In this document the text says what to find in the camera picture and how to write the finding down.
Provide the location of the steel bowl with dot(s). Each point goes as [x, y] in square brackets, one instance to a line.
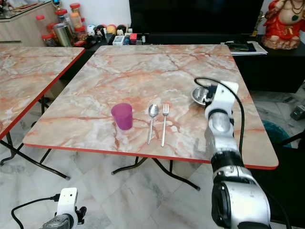
[198, 95]

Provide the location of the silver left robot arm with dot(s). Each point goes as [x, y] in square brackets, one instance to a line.
[56, 223]

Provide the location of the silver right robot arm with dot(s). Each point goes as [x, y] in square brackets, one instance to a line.
[238, 191]

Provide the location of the steel fork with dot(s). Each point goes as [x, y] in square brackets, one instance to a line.
[164, 123]

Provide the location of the stack of papers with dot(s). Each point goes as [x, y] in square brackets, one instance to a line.
[243, 47]

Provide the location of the steel spoon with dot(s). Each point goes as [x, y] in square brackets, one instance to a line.
[153, 111]

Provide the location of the large marble folding table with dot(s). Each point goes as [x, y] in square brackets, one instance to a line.
[143, 78]

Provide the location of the teal plastic bin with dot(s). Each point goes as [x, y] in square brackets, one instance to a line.
[275, 131]

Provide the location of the black television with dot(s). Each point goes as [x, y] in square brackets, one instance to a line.
[195, 15]

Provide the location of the purple plastic cup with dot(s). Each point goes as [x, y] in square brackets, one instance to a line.
[122, 117]

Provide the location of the red laughing buddha statue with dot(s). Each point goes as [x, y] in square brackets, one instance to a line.
[283, 26]

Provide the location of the marble side folding table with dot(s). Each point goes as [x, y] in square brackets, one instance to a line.
[28, 81]

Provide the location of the black chair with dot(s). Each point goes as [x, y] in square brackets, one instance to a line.
[293, 162]

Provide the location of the black toy figurine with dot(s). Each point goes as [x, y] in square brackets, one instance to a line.
[121, 29]

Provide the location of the yellow toy figurine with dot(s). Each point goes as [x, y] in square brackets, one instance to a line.
[111, 29]

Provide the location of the wooden cabinet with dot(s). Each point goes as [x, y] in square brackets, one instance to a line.
[21, 27]

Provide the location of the white toy figurine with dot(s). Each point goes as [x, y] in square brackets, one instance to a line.
[91, 30]

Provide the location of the short red-lid jar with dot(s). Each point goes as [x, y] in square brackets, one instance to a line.
[79, 33]
[48, 40]

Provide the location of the clear red-lid jar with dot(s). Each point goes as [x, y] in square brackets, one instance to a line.
[40, 25]
[61, 16]

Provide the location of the steel tumbler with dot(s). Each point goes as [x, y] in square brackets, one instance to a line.
[63, 35]

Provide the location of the tall orange red-lid jar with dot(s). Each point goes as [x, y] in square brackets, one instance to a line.
[75, 16]

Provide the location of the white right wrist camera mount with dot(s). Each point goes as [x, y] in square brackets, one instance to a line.
[224, 95]

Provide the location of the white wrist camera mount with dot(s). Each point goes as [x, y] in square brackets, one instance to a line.
[224, 95]
[67, 199]

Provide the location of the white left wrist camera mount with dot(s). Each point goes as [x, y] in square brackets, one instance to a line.
[67, 199]

